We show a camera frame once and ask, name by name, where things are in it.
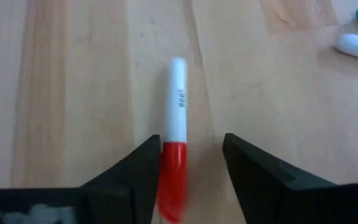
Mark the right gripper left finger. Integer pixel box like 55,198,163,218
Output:
0,134,162,224

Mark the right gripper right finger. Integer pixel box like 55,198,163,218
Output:
223,133,358,224

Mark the red cap thin marker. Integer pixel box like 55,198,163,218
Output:
155,57,188,224

